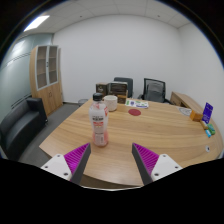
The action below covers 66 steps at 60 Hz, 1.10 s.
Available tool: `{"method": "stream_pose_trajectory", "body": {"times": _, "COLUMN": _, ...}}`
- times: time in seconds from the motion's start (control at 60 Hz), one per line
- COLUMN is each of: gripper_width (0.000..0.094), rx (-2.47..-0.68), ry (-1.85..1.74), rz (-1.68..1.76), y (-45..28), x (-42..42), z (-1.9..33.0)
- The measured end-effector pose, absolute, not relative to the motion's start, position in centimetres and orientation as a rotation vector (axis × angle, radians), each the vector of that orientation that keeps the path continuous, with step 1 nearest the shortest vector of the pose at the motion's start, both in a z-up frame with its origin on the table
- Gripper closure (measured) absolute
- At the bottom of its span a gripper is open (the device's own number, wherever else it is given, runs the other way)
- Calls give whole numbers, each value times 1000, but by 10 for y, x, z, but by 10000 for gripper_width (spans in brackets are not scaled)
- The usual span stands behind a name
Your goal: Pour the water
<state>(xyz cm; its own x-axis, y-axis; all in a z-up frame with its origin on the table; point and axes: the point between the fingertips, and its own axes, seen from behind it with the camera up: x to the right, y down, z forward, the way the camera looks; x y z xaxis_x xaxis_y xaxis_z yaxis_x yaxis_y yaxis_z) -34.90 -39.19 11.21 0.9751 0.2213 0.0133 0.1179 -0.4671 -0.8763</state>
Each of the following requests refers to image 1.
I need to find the dark plain office chair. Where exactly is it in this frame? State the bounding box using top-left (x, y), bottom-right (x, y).
top-left (113, 76), bottom-right (134, 99)

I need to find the white speckled mug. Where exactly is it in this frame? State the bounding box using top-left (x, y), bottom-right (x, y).
top-left (103, 94), bottom-right (119, 112)

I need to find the black mesh armrest office chair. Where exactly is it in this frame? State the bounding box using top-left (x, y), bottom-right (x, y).
top-left (137, 77), bottom-right (173, 104)

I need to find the rectangular ceiling light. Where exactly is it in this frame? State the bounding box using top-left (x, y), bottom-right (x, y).
top-left (23, 14), bottom-right (51, 33)

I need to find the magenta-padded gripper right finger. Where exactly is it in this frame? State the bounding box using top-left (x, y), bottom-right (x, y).
top-left (131, 142), bottom-right (184, 186)

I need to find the wooden side desk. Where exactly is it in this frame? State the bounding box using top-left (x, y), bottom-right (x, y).
top-left (169, 91), bottom-right (205, 114)

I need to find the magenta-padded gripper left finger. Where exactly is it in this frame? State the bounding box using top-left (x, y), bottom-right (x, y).
top-left (40, 142), bottom-right (92, 185)

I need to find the small green box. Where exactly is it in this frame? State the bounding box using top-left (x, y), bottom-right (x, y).
top-left (206, 123), bottom-right (217, 136)

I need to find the wooden cabinet with glass doors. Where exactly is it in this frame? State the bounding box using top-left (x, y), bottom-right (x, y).
top-left (28, 44), bottom-right (64, 117)

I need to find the round white patterned disc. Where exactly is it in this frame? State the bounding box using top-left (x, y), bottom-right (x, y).
top-left (178, 106), bottom-right (194, 117)

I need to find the grey trash bin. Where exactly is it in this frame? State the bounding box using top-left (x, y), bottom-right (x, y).
top-left (77, 98), bottom-right (89, 107)

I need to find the black box with grey panel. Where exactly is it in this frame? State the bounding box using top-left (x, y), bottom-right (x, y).
top-left (107, 81), bottom-right (129, 97)

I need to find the flat round red coaster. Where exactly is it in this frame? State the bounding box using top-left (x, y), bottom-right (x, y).
top-left (128, 108), bottom-right (142, 117)

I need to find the black leather sofa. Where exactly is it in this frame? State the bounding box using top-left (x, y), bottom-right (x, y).
top-left (0, 97), bottom-right (48, 161)

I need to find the black box with yellow label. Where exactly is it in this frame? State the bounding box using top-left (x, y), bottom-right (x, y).
top-left (116, 94), bottom-right (129, 105)

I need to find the small orange box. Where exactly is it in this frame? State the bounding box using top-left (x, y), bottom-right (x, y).
top-left (189, 110), bottom-right (204, 122)

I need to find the white printed leaflet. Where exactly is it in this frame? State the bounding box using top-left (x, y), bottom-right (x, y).
top-left (125, 98), bottom-right (150, 109)

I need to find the clear bottle with black cap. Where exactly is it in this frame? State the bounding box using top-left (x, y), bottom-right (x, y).
top-left (88, 92), bottom-right (110, 148)

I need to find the purple standing card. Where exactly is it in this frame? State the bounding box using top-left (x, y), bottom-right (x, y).
top-left (201, 102), bottom-right (214, 125)

